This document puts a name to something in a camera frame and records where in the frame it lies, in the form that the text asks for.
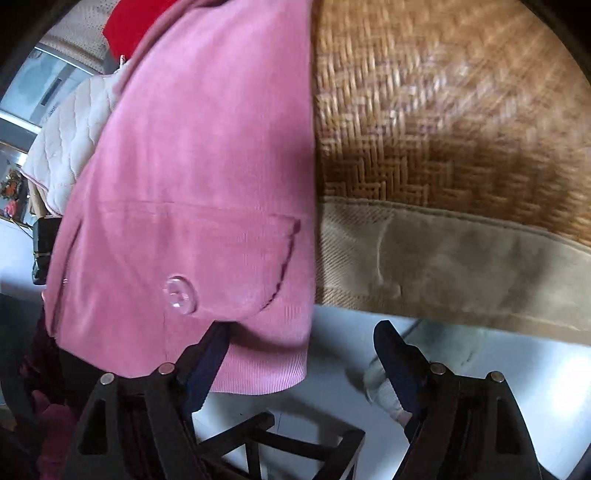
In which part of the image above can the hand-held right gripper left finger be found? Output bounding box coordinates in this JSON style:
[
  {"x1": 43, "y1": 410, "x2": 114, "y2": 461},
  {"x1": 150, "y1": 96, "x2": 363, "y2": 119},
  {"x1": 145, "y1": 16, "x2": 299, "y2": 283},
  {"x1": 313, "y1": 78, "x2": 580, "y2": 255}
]
[{"x1": 62, "y1": 322, "x2": 232, "y2": 480}]

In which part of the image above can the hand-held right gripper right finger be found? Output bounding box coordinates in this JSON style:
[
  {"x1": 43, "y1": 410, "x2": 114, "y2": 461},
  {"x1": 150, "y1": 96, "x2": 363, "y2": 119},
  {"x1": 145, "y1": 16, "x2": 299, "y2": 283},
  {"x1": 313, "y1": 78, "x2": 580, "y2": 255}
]
[{"x1": 373, "y1": 320, "x2": 543, "y2": 480}]

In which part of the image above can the pink corduroy jacket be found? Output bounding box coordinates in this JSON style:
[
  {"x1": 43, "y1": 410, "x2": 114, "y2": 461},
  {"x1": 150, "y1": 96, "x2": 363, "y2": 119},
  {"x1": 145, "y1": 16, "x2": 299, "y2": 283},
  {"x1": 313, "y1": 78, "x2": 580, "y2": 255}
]
[{"x1": 42, "y1": 0, "x2": 319, "y2": 397}]

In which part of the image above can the white quilted garment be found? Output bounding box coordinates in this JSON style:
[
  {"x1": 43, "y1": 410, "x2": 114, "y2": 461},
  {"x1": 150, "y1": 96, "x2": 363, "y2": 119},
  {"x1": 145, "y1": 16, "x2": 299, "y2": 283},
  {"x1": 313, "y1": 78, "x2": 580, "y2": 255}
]
[{"x1": 21, "y1": 74, "x2": 129, "y2": 219}]

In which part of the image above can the black wooden stool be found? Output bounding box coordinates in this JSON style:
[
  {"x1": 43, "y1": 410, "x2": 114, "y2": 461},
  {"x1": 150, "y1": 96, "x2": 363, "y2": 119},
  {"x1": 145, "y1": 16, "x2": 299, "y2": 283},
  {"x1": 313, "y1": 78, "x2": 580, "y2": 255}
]
[{"x1": 196, "y1": 412, "x2": 366, "y2": 480}]

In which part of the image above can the glass door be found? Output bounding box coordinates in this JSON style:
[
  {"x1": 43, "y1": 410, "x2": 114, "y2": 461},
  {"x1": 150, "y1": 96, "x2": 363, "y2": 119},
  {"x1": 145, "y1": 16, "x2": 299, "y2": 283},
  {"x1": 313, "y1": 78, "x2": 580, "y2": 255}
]
[{"x1": 0, "y1": 42, "x2": 90, "y2": 155}]

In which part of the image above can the dark red cloth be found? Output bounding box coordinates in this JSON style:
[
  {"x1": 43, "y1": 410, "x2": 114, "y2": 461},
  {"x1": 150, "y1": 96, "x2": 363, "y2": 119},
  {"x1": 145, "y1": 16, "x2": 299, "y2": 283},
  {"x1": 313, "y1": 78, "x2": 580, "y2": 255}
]
[{"x1": 18, "y1": 302, "x2": 81, "y2": 480}]

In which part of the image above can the beige perforated sofa cover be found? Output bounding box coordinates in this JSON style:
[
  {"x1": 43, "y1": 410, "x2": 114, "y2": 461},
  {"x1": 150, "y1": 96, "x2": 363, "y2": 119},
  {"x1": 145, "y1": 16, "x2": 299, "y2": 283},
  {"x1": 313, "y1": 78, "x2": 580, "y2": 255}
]
[{"x1": 41, "y1": 0, "x2": 123, "y2": 75}]

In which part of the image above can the woven rattan mat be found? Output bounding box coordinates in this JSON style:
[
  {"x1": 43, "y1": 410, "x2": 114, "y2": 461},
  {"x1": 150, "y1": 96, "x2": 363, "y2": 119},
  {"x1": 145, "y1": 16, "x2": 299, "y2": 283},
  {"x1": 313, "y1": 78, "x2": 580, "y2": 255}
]
[{"x1": 310, "y1": 0, "x2": 591, "y2": 346}]

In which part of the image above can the red blanket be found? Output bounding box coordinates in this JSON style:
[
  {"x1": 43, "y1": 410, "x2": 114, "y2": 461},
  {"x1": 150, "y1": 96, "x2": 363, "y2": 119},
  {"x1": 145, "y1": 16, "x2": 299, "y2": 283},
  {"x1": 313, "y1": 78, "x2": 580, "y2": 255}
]
[{"x1": 102, "y1": 0, "x2": 185, "y2": 60}]

